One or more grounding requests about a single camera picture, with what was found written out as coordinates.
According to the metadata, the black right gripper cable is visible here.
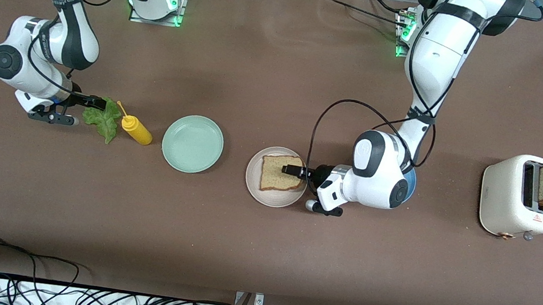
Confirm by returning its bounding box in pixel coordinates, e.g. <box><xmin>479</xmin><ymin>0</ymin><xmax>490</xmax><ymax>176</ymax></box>
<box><xmin>23</xmin><ymin>18</ymin><xmax>87</xmax><ymax>100</ymax></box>

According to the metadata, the tangled black cable bundle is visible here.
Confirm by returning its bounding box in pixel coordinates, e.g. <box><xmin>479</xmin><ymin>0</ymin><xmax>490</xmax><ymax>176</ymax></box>
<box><xmin>4</xmin><ymin>276</ymin><xmax>235</xmax><ymax>305</ymax></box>

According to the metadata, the blue round plate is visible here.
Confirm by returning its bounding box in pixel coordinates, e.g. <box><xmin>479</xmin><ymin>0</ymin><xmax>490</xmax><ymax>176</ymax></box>
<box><xmin>399</xmin><ymin>164</ymin><xmax>419</xmax><ymax>201</ymax></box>

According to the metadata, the green lettuce leaf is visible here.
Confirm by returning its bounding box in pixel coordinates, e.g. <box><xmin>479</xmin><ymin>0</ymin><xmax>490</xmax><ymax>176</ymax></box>
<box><xmin>80</xmin><ymin>96</ymin><xmax>124</xmax><ymax>146</ymax></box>

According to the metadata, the thin black cable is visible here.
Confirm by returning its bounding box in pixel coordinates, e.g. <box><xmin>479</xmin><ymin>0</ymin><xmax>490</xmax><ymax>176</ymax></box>
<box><xmin>364</xmin><ymin>0</ymin><xmax>408</xmax><ymax>16</ymax></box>
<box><xmin>315</xmin><ymin>0</ymin><xmax>414</xmax><ymax>29</ymax></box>

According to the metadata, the yellow squeeze mustard bottle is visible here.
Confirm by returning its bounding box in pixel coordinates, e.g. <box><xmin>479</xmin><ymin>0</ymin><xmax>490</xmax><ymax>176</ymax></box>
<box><xmin>112</xmin><ymin>100</ymin><xmax>157</xmax><ymax>147</ymax></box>

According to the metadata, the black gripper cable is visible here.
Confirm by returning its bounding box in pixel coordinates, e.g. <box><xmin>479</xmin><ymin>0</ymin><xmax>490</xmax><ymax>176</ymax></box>
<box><xmin>304</xmin><ymin>0</ymin><xmax>543</xmax><ymax>202</ymax></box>
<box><xmin>23</xmin><ymin>18</ymin><xmax>87</xmax><ymax>100</ymax></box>

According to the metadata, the white two-slot toaster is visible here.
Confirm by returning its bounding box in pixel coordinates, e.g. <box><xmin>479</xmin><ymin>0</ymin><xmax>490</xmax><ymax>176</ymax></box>
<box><xmin>476</xmin><ymin>149</ymin><xmax>543</xmax><ymax>245</ymax></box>

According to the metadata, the long black looped cable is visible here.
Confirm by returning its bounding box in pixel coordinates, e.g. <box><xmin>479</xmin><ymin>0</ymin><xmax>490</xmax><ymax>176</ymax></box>
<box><xmin>0</xmin><ymin>233</ymin><xmax>88</xmax><ymax>305</ymax></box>

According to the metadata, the mint green round plate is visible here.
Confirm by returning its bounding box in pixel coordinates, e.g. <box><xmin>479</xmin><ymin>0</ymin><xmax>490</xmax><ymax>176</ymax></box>
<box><xmin>159</xmin><ymin>111</ymin><xmax>227</xmax><ymax>177</ymax></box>

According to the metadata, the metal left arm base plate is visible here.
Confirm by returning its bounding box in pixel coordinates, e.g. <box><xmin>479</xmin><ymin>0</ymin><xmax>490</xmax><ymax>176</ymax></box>
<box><xmin>392</xmin><ymin>6</ymin><xmax>421</xmax><ymax>61</ymax></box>

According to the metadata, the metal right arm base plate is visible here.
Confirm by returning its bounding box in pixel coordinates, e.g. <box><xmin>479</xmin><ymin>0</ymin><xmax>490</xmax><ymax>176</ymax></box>
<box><xmin>128</xmin><ymin>0</ymin><xmax>188</xmax><ymax>28</ymax></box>

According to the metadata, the beige round plate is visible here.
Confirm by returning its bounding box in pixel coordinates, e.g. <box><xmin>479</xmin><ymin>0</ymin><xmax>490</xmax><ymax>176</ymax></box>
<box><xmin>242</xmin><ymin>143</ymin><xmax>313</xmax><ymax>212</ymax></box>

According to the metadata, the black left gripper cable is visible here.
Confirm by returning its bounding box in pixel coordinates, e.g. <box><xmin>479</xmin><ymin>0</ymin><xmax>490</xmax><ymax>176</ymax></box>
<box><xmin>304</xmin><ymin>0</ymin><xmax>543</xmax><ymax>202</ymax></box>

